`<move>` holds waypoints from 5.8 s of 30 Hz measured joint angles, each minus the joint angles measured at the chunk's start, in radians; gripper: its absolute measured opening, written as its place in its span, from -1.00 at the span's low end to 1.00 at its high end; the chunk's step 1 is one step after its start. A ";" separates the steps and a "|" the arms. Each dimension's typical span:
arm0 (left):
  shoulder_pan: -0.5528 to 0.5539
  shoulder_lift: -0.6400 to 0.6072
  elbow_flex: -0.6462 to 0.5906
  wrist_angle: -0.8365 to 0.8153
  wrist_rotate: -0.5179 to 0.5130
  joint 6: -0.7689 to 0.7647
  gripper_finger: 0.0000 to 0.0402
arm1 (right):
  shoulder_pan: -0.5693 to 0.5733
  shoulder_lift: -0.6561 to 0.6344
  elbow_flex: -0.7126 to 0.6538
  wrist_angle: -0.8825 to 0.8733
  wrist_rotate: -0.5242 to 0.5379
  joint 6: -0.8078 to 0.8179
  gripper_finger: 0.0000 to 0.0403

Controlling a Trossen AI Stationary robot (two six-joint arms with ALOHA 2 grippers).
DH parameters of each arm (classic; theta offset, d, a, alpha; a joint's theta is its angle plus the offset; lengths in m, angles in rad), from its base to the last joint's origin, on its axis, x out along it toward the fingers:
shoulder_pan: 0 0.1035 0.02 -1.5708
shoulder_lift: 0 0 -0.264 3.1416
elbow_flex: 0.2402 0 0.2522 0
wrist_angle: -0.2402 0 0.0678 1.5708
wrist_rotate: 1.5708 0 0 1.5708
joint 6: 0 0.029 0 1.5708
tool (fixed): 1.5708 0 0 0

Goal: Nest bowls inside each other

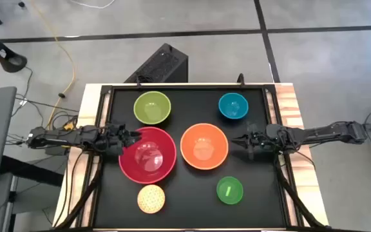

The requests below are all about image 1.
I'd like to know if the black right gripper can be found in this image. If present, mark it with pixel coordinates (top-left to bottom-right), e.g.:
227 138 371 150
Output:
231 124 289 152

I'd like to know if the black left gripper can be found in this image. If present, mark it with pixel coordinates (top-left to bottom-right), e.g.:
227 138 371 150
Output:
100 121 142 155

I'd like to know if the lime green bowl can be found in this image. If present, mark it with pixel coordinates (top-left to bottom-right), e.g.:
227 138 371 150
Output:
133 90 172 126

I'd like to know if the blue bowl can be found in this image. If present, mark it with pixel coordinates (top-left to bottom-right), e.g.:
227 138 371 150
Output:
218 92 249 121

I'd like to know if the orange bowl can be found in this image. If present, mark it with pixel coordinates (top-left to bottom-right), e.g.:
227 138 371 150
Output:
180 122 229 171

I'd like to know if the small green bowl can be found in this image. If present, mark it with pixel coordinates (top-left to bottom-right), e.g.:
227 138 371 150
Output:
216 176 244 206

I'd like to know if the yellow perforated bowl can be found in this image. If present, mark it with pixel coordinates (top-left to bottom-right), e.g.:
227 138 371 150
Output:
137 184 166 215

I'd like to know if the large red bowl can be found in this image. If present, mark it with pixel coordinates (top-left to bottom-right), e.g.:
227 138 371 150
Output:
118 126 177 185

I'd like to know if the black computer tower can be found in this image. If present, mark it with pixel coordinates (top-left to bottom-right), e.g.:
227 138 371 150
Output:
124 43 189 84

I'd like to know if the black table mat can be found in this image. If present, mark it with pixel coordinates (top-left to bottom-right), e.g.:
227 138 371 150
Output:
93 87 286 229

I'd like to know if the black curved stand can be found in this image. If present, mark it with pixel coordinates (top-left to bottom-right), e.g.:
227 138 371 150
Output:
0 23 28 73

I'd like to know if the yellow cable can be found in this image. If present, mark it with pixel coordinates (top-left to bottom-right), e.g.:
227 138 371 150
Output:
30 0 77 130

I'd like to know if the black floor cable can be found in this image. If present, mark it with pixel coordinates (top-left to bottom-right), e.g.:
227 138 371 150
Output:
10 66 80 119

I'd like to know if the white cable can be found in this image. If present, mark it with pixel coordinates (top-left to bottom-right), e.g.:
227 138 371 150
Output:
68 0 116 10

